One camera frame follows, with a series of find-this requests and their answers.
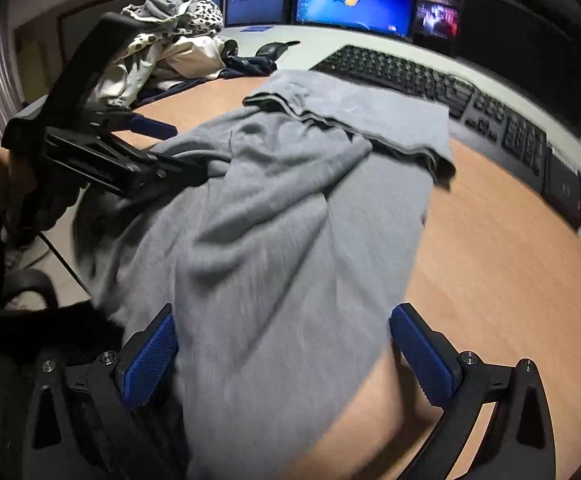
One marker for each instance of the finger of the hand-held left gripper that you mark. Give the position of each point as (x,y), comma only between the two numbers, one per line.
(153,126)
(135,170)

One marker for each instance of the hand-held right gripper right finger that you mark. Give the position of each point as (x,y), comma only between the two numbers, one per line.
(425,355)

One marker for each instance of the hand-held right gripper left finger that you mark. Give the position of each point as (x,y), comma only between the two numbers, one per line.
(148,360)

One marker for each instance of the grey sweatshirt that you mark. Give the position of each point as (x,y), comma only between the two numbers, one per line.
(280,235)

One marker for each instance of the dark framed window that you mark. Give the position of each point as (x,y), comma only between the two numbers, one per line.
(85,15)

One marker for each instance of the plain white cloth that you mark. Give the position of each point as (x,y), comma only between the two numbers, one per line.
(185,57)

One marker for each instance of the small grey cloth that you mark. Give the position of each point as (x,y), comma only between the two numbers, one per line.
(163,7)

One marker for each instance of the black round object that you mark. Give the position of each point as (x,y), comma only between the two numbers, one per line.
(231,50)

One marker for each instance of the black pointed object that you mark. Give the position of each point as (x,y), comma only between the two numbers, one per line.
(273,50)

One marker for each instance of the black card reader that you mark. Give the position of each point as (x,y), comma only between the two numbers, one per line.
(562,185)

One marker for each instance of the black keyboard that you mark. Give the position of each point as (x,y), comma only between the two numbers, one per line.
(420,85)

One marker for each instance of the large black screen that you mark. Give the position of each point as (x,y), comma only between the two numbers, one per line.
(520,45)

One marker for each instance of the wall of surveillance screens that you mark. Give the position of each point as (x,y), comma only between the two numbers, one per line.
(438,15)

